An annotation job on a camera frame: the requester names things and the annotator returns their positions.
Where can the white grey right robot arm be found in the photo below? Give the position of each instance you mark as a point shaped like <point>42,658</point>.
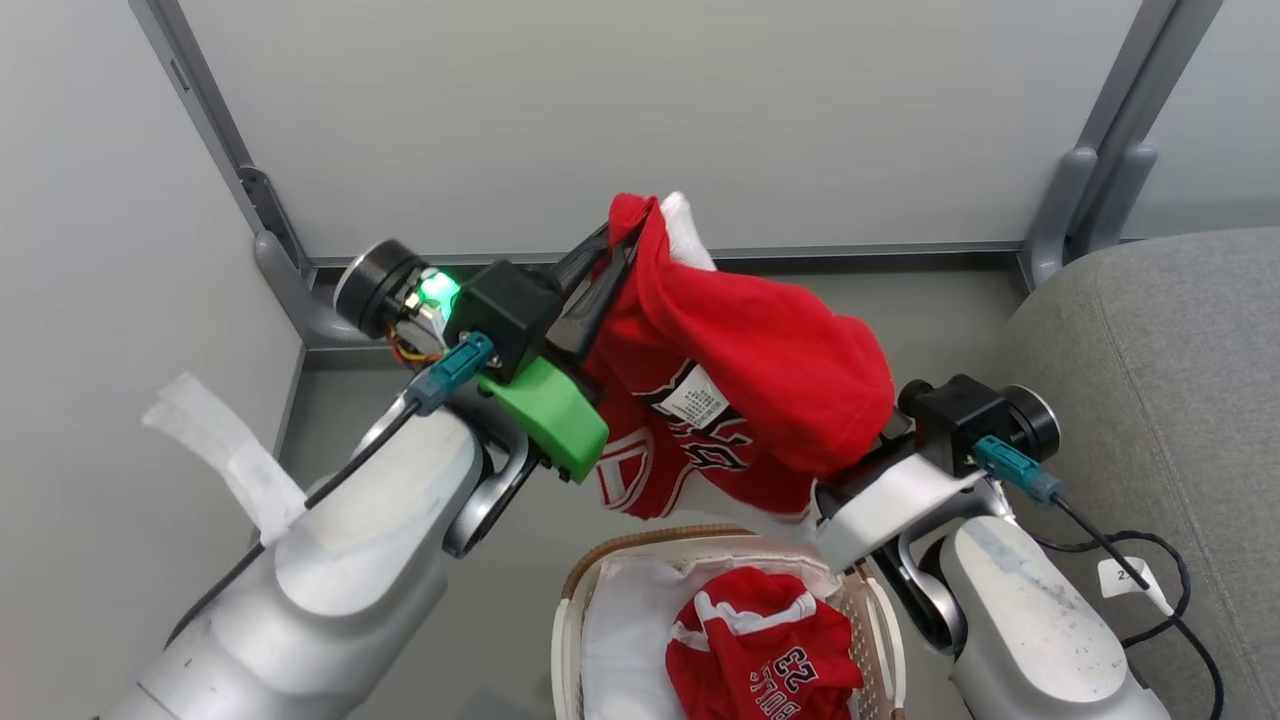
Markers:
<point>1040,630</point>

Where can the red Bulls 23 jersey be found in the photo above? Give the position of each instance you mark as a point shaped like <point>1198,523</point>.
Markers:
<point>760,650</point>

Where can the grey partition double post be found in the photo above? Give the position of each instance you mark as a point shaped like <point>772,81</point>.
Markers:
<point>1090,190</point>

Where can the white fabric strip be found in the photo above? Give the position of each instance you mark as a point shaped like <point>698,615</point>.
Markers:
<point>235,450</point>

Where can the red jersey with white label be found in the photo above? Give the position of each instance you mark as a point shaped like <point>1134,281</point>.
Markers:
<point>760,370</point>

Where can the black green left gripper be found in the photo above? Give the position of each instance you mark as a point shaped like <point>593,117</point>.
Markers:
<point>510,315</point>

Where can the white basket liner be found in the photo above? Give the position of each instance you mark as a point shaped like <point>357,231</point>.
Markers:
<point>625,640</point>

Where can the grey fabric sofa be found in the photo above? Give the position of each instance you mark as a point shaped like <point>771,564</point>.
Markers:
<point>1160,400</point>

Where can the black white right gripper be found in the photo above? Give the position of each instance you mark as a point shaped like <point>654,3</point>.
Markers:
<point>950,420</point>

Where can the white basket with brown rim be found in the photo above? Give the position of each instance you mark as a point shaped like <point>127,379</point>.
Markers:
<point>570,640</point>

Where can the grey partition bottom rail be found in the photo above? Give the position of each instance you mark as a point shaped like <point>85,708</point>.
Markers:
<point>800,250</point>

